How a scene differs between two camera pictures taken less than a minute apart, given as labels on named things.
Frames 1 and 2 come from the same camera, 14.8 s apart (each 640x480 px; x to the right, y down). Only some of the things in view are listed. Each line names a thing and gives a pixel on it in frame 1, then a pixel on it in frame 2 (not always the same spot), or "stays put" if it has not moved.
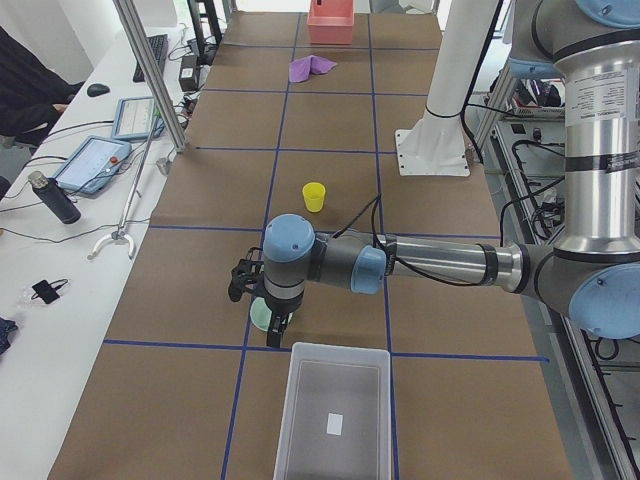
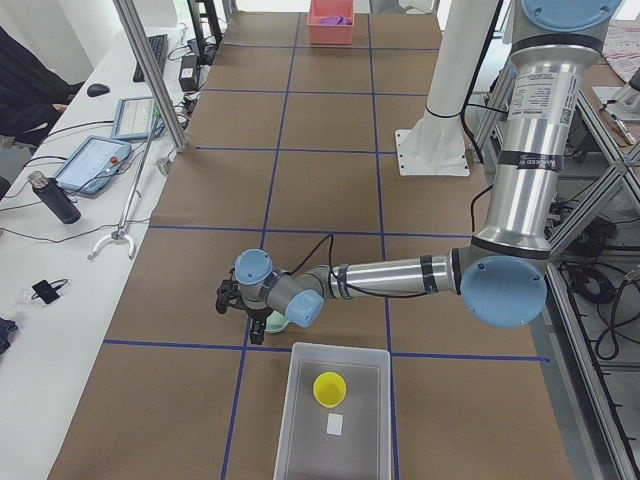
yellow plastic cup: x=314 y=194 -> x=329 y=389
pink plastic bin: x=331 y=22 stays put
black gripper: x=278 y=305 -> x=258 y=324
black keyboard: x=158 y=45 stays put
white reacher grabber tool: x=120 y=233 stays put
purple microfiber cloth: x=302 y=68 -> x=336 y=20
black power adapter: x=188 y=77 stays put
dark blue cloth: x=6 y=326 stays put
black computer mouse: x=96 y=90 stays put
